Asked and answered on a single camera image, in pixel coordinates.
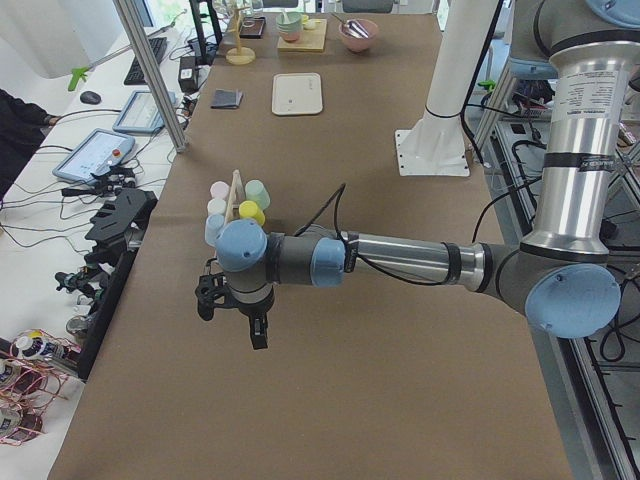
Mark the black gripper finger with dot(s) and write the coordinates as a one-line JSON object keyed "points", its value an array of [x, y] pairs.
{"points": [[258, 326]]}

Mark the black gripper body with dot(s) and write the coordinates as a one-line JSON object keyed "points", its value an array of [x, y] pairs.
{"points": [[254, 312]]}

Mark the green cup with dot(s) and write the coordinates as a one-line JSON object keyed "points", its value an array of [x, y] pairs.
{"points": [[256, 191]]}

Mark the cream rabbit tray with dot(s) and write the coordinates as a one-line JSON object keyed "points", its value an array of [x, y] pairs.
{"points": [[297, 94]]}

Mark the light blue cup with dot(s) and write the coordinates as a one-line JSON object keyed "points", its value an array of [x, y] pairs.
{"points": [[213, 225]]}

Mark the cream white cup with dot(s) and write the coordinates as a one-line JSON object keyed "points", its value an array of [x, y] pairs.
{"points": [[217, 206]]}

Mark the yellow cup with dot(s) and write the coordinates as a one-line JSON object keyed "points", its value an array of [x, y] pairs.
{"points": [[251, 210]]}

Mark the pink cup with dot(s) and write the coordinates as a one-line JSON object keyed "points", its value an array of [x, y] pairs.
{"points": [[219, 190]]}

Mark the dark brown small tray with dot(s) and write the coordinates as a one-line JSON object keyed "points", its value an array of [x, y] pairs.
{"points": [[252, 28]]}

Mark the black teleoperation device stand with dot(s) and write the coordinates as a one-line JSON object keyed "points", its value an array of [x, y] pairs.
{"points": [[117, 231]]}

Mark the teach pendant tablet near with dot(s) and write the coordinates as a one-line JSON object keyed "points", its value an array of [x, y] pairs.
{"points": [[94, 156]]}

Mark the teach pendant tablet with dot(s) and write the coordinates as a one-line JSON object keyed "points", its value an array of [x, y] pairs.
{"points": [[94, 156], [139, 116]]}

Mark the teach pendant tablet far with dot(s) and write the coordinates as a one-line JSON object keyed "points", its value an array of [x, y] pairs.
{"points": [[139, 116]]}

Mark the folded grey cloths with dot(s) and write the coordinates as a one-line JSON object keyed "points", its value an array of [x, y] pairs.
{"points": [[226, 99]]}

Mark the black power adapter box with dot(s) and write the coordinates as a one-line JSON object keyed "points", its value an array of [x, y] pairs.
{"points": [[188, 75]]}

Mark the black computer mouse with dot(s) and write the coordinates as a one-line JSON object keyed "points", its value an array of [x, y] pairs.
{"points": [[90, 98]]}

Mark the wooden mug tree stand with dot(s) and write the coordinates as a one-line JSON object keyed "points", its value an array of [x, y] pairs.
{"points": [[239, 54]]}

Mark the person in black shirt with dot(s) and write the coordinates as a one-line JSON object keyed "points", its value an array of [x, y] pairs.
{"points": [[23, 128]]}

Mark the wooden cutting board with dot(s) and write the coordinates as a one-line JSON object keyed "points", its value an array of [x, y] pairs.
{"points": [[312, 39]]}

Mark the stacked green bowls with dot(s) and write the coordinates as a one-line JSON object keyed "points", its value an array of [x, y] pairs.
{"points": [[289, 26]]}

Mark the pink ceramic bowl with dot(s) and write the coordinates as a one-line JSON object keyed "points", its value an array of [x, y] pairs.
{"points": [[357, 43]]}

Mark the white wire cup rack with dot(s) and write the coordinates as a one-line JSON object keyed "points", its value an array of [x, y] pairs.
{"points": [[236, 196]]}

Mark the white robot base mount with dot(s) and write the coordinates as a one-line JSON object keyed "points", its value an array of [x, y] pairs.
{"points": [[435, 145]]}

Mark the aluminium frame post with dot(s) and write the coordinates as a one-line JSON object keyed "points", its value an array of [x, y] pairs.
{"points": [[131, 22]]}

